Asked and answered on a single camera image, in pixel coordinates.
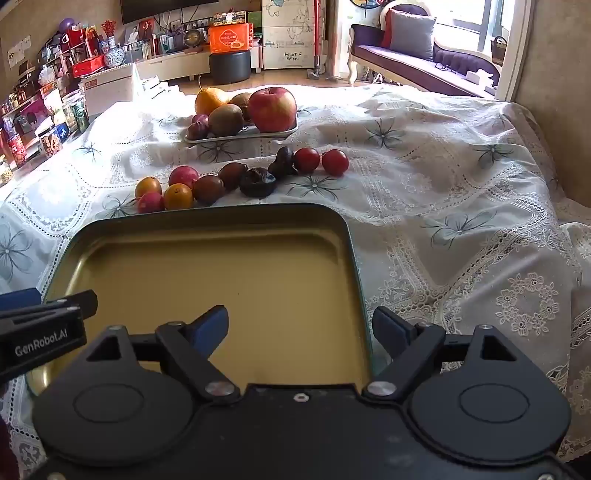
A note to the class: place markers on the grey cushion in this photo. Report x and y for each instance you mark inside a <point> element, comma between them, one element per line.
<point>412,37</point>

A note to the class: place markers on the cluttered storage shelf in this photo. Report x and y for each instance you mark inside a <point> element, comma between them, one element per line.
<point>41,110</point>

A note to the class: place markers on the dark woven basket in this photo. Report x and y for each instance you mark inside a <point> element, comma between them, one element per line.
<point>498,51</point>

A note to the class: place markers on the eyeglasses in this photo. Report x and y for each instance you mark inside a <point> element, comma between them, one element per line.
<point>444,65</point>

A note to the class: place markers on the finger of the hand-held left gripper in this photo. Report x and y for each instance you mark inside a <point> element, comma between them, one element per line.
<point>74,302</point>
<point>18,299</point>

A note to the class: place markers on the wall television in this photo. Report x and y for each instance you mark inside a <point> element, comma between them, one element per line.
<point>166,10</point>

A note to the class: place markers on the round desk clock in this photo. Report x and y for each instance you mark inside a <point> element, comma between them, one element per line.
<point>194,38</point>

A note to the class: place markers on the small plum on plate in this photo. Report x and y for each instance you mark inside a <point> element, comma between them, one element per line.
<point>197,132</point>

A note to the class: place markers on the red flat box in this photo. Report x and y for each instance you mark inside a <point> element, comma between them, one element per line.
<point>88,66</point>

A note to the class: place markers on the purple chaise sofa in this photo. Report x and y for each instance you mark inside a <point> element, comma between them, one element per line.
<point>406,64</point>

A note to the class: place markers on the white tissue box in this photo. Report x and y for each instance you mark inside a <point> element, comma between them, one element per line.
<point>479,79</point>

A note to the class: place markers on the red cherry tomato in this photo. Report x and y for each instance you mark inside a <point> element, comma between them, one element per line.
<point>307,160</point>
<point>335,162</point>

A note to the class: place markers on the large red apple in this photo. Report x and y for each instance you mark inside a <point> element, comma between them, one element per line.
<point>272,110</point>

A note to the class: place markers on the brown passion fruit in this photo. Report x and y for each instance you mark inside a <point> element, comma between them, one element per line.
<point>208,190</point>
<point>232,175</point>

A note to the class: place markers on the red cushion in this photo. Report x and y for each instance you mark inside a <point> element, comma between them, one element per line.
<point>387,30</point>

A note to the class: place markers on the white rectangular plate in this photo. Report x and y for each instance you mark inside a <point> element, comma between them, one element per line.
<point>240,135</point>

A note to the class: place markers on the wall poster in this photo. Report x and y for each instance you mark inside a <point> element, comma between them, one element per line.
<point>17,53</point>

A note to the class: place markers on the white television console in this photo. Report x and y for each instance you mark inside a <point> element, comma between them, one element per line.
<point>175,62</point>

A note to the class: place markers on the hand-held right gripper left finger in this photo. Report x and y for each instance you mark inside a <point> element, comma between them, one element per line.
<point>213,324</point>

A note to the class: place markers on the brown kiwi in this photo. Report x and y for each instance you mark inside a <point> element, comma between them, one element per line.
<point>240,102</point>
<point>226,120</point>

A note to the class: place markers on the small orange kumquat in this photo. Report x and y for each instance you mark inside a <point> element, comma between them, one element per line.
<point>147,187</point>
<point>178,196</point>

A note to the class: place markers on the red flower bouquet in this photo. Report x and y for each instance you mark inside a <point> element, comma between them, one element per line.
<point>108,27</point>

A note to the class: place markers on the white lace floral tablecloth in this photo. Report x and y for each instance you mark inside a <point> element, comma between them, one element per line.
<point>438,184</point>

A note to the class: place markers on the blue white porcelain vase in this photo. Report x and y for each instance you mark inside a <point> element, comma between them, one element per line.
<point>113,54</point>

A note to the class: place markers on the orange gift box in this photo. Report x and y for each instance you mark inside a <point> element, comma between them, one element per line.
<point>231,39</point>

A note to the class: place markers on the white cartoon cabinet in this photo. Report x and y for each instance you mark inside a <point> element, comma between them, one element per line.
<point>288,37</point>

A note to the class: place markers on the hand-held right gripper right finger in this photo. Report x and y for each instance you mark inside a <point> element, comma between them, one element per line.
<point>390,330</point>

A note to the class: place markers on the large orange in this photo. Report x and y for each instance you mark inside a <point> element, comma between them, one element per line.
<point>210,100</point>

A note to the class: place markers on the black round ottoman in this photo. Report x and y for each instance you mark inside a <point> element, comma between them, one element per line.
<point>229,67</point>

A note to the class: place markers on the gold tin tray green rim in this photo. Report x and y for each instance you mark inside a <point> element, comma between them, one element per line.
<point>207,272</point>

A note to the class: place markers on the flat printed box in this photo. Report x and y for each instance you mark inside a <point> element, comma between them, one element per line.
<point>229,18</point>

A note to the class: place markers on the white cardboard box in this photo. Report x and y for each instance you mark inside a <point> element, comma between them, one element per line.
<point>111,90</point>

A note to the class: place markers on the purple balloon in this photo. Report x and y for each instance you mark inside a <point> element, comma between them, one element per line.
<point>68,25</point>

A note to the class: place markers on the red stick vacuum cleaner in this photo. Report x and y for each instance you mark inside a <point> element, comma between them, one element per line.
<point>316,41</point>

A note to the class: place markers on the small red plum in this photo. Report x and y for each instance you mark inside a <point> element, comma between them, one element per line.
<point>150,203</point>
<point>183,177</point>

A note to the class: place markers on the pink plum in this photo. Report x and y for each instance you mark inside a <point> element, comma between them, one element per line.
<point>200,119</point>

